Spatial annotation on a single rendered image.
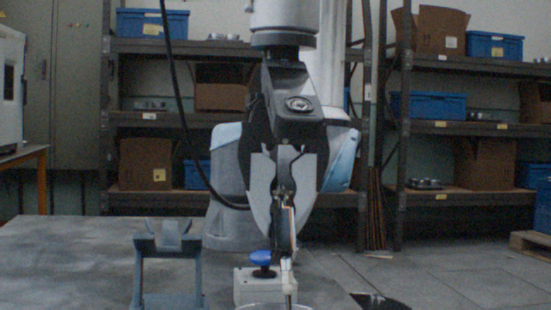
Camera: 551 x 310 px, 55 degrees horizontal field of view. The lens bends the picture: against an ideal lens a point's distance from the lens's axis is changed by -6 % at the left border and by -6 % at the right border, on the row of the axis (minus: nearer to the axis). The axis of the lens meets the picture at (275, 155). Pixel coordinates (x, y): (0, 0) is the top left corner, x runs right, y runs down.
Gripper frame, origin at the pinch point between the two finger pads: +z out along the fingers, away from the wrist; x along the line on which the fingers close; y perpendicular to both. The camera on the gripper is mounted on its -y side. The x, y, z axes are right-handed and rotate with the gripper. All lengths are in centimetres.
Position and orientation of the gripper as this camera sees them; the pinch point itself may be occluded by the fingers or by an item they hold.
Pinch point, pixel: (281, 226)
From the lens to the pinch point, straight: 59.9
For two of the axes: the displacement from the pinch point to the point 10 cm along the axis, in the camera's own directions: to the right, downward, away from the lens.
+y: -1.3, -0.9, 9.9
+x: -9.9, -0.2, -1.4
